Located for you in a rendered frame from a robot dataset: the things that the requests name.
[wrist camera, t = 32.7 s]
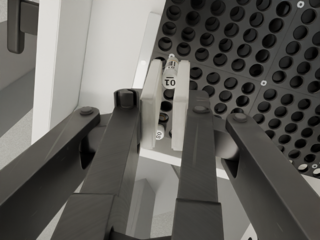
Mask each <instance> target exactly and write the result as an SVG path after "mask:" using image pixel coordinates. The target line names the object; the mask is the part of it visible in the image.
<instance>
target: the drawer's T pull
mask: <svg viewBox="0 0 320 240"><path fill-rule="evenodd" d="M39 5H40V4H39V3H36V2H33V1H30V0H7V49H8V51H10V52H12V53H15V54H21V53H22V52H23V51H24V44H25V33H28V34H32V35H35V36H38V22H39Z"/></svg>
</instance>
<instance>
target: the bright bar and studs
mask: <svg viewBox="0 0 320 240"><path fill-rule="evenodd" d="M161 17H162V15H161V14H158V13H155V12H152V11H151V12H150V13H149V16H148V20H147V24H146V29H145V32H144V37H143V41H142V45H141V49H140V54H139V59H138V63H137V67H136V71H135V75H134V79H133V84H132V87H131V88H138V89H143V87H144V84H145V80H146V76H147V72H148V69H149V65H150V60H151V56H152V52H153V49H154V45H155V41H156V37H157V33H158V29H159V26H160V21H161Z"/></svg>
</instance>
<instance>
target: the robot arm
mask: <svg viewBox="0 0 320 240"><path fill-rule="evenodd" d="M189 81H190V62H189V61H188V60H181V62H179V68H178V74H177V80H176V86H175V92H174V98H173V114H172V140H171V148H172V149H173V150H179V151H182V157H181V165H180V177H179V185H178V194H177V198H176V203H175V211H174V219H173V227H172V235H171V236H165V237H158V238H151V239H144V240H224V232H223V219H222V207H221V203H220V202H218V187H217V172H216V157H220V158H221V164H222V166H223V168H224V170H225V172H226V174H227V176H228V178H229V180H230V182H231V184H232V186H233V188H234V190H235V192H236V194H237V196H238V198H239V200H240V202H241V204H242V206H243V208H244V210H245V212H246V214H247V216H248V218H249V220H250V222H251V224H252V226H253V228H254V230H255V232H256V234H257V236H258V238H259V240H320V196H319V195H318V194H317V193H316V191H315V190H314V189H313V188H312V187H311V186H310V184H308V182H307V181H306V180H305V179H304V178H303V177H302V175H301V174H300V173H299V172H298V171H297V169H296V168H295V167H294V166H293V165H292V164H291V162H290V161H289V160H288V159H287V158H286V156H285V155H284V154H283V153H282V152H281V151H280V149H279V148H278V147H277V146H276V145H275V143H274V142H273V141H272V140H271V139H270V138H269V136H268V135H267V134H266V133H265V132H264V130H263V129H262V128H261V127H260V126H259V125H258V123H257V122H256V121H255V120H254V119H253V118H252V117H251V116H249V115H247V114H245V113H231V114H229V115H228V116H227V117H226V120H225V119H221V118H218V117H215V116H214V115H213V112H212V110H211V109H210V102H209V94H208V93H207V92H206V91H204V90H189ZM113 94H114V110H113V112H112V113H108V114H101V115H100V111H99V109H97V108H95V107H89V106H86V107H82V108H79V109H77V110H75V111H74V112H73V113H71V114H70V115H69V116H68V117H66V118H65V119H64V120H63V121H61V122H60V123H59V124H58V125H56V126H55V127H54V128H52V129H51V130H50V131H49V132H47V133H46V134H45V135H44V136H42V137H41V138H40V139H39V140H37V141H36V142H35V143H33V144H32V145H31V146H30V147H28V148H27V149H26V150H25V151H24V152H22V153H21V154H20V155H19V156H17V157H16V158H15V159H13V160H12V161H11V162H10V163H8V164H7V165H6V166H5V167H3V168H2V169H1V170H0V240H36V239H37V238H38V236H40V234H41V233H42V232H43V231H44V229H45V228H46V227H47V225H48V224H49V223H50V222H51V220H52V219H53V218H54V217H55V215H56V214H57V213H58V212H59V210H60V209H61V208H62V207H63V205H64V204H65V203H66V202H67V203H66V205H65V208H64V210H63V212H62V214H61V217H60V219H59V221H58V223H57V226H56V228H55V230H54V232H53V235H52V237H51V239H50V240H141V239H137V238H134V237H131V236H128V235H126V228H127V223H128V217H129V212H130V205H131V199H132V194H133V188H134V182H135V177H136V171H137V166H138V160H139V155H140V144H141V147H142V148H143V149H153V148H154V147H155V141H156V135H157V128H158V122H159V115H160V106H161V99H162V61H161V60H157V59H153V61H151V65H150V68H149V72H148V75H147V78H146V81H145V84H144V87H143V89H138V88H130V89H128V88H127V89H119V90H116V91H115V92H114V93H113ZM83 181H84V182H83ZM82 182H83V185H82V187H81V189H80V192H79V193H74V192H75V190H76V189H77V188H78V187H79V186H80V184H81V183H82Z"/></svg>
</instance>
